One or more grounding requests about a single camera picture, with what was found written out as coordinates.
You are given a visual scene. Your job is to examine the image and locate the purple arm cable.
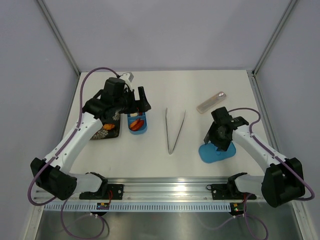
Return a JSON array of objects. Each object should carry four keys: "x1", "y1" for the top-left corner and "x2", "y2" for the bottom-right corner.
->
[
  {"x1": 27, "y1": 66, "x2": 121, "y2": 238},
  {"x1": 199, "y1": 107, "x2": 315, "y2": 237}
]

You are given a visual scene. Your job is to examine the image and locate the dark floral square plate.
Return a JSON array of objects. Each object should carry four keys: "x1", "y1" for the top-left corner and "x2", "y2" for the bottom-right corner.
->
[{"x1": 91, "y1": 111, "x2": 121, "y2": 140}]

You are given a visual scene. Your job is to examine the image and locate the orange fried chicken piece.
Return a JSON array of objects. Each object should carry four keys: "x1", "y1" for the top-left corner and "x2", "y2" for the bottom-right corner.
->
[{"x1": 129, "y1": 118, "x2": 141, "y2": 129}]

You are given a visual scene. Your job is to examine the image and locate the blue two-compartment lunch box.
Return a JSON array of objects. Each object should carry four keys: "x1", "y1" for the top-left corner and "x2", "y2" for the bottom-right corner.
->
[{"x1": 127, "y1": 112, "x2": 148, "y2": 135}]

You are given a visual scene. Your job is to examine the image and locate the blue lunch box lid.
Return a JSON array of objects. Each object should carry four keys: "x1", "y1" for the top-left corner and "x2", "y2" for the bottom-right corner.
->
[{"x1": 198, "y1": 142, "x2": 237, "y2": 164}]

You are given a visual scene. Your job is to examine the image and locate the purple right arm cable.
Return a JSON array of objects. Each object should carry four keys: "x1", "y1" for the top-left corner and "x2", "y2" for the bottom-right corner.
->
[{"x1": 199, "y1": 107, "x2": 315, "y2": 237}]

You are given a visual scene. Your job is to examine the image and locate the aluminium frame post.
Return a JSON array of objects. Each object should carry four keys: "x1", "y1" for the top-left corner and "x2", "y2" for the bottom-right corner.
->
[
  {"x1": 35, "y1": 0, "x2": 81, "y2": 78},
  {"x1": 251, "y1": 0, "x2": 300, "y2": 78}
]

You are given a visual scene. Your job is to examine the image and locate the aluminium front rail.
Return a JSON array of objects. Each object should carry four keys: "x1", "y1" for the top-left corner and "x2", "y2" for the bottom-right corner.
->
[{"x1": 33, "y1": 176, "x2": 305, "y2": 203}]

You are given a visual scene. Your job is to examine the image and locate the metal serving tongs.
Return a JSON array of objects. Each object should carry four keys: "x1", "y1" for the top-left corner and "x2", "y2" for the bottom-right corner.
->
[{"x1": 164, "y1": 107, "x2": 187, "y2": 155}]

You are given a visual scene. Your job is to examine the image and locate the right aluminium frame post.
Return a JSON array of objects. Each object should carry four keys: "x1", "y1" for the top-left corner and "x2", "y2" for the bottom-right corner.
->
[{"x1": 251, "y1": 0, "x2": 300, "y2": 78}]

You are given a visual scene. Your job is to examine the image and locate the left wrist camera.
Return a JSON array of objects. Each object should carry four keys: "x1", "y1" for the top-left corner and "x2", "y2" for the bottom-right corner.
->
[{"x1": 101, "y1": 72, "x2": 134, "y2": 100}]

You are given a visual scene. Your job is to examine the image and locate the long red sausage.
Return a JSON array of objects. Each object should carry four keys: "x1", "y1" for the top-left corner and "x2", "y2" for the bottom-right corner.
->
[{"x1": 131, "y1": 120, "x2": 145, "y2": 132}]

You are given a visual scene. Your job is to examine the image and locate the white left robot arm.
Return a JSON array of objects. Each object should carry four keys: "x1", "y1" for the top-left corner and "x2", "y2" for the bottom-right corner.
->
[{"x1": 30, "y1": 86, "x2": 151, "y2": 201}]

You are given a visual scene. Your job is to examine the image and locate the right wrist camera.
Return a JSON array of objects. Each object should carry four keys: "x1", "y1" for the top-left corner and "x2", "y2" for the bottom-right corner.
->
[{"x1": 211, "y1": 107, "x2": 249, "y2": 130}]

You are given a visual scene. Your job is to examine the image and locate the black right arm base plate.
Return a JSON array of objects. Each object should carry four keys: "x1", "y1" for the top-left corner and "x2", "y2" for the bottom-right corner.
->
[{"x1": 206, "y1": 183, "x2": 249, "y2": 200}]

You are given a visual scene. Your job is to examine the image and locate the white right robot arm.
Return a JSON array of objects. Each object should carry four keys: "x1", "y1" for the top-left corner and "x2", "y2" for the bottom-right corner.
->
[{"x1": 203, "y1": 117, "x2": 306, "y2": 208}]

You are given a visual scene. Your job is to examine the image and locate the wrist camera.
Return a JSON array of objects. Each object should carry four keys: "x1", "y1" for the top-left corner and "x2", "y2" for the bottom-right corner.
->
[
  {"x1": 211, "y1": 107, "x2": 249, "y2": 130},
  {"x1": 101, "y1": 72, "x2": 134, "y2": 100}
]

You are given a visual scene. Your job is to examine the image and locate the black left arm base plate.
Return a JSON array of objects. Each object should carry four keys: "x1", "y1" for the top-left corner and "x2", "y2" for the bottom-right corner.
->
[{"x1": 79, "y1": 183, "x2": 124, "y2": 200}]

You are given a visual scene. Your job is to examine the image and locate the white slotted cable duct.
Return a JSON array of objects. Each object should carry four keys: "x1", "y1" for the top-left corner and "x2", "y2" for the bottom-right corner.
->
[{"x1": 44, "y1": 201, "x2": 244, "y2": 213}]

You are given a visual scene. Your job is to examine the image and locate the left aluminium frame post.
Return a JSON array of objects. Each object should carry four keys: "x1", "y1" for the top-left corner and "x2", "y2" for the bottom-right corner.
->
[{"x1": 35, "y1": 0, "x2": 81, "y2": 78}]

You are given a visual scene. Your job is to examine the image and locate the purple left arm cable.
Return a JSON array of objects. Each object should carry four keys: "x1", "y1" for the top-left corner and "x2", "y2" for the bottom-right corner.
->
[{"x1": 27, "y1": 66, "x2": 121, "y2": 238}]

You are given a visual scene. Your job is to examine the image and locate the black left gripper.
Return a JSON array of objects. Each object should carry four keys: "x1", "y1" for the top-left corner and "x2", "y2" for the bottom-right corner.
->
[{"x1": 114, "y1": 86, "x2": 151, "y2": 114}]

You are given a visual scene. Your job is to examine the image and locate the beige translucent cutlery case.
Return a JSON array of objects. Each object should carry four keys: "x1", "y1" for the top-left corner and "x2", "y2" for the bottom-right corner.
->
[{"x1": 196, "y1": 91, "x2": 227, "y2": 114}]

